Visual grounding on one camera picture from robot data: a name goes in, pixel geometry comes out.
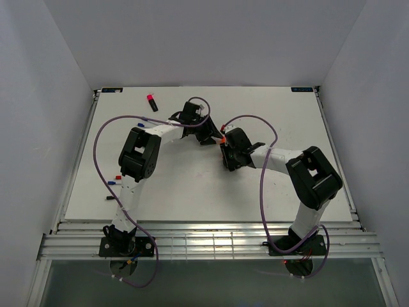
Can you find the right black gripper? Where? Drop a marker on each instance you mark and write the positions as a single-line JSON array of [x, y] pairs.
[[228, 162]]

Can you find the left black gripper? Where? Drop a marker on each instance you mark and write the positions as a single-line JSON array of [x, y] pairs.
[[205, 137]]

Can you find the pink cap highlighter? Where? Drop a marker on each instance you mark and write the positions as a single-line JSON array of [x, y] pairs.
[[152, 103]]

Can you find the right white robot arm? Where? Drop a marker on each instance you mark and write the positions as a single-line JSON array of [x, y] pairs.
[[314, 179]]

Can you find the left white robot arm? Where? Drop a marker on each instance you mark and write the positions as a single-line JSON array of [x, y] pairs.
[[138, 160]]

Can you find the right blue corner label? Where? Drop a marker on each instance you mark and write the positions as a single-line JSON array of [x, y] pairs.
[[302, 89]]

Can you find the blue corner label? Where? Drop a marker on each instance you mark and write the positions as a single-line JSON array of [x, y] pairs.
[[302, 89], [111, 90]]

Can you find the left blue corner label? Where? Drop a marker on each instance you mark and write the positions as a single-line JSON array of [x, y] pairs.
[[111, 90]]

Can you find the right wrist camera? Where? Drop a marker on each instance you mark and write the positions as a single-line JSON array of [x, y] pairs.
[[236, 138]]

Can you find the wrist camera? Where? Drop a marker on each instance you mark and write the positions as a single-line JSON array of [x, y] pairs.
[[236, 138], [190, 114]]

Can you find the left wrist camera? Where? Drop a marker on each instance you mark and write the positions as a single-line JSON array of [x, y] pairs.
[[190, 114]]

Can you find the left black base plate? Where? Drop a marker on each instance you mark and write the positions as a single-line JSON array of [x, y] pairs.
[[141, 246]]

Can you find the aluminium frame rail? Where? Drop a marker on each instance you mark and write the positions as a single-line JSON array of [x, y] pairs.
[[203, 241]]

